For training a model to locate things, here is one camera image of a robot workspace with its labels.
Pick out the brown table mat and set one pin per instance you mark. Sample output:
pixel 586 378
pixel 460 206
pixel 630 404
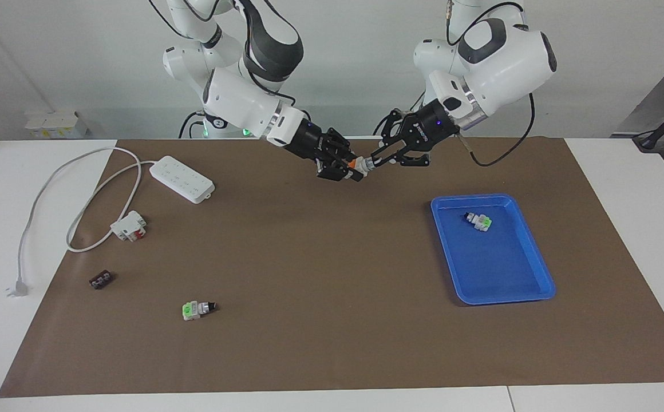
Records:
pixel 332 286

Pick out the small black terminal block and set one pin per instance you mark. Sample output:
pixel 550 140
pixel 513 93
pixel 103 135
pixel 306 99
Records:
pixel 101 280

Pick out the green block selector switch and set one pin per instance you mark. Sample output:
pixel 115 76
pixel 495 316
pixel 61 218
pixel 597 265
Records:
pixel 482 222
pixel 192 311

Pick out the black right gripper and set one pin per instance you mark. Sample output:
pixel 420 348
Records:
pixel 309 143

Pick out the white power strip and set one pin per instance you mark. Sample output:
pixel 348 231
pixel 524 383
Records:
pixel 186 180

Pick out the white red circuit breaker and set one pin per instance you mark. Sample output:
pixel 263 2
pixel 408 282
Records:
pixel 127 225

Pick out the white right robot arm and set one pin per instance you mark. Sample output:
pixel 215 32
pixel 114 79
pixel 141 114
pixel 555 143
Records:
pixel 240 97

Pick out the white yellow cardboard boxes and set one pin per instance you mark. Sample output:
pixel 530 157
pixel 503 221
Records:
pixel 51 123

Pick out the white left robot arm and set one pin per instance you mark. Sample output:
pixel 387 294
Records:
pixel 509 63

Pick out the blue plastic tray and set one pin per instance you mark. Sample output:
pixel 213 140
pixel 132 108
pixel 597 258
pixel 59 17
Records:
pixel 498 263

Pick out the orange block selector switch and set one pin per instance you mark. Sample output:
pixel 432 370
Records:
pixel 356 163

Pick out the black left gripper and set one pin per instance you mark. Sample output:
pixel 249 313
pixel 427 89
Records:
pixel 435 126

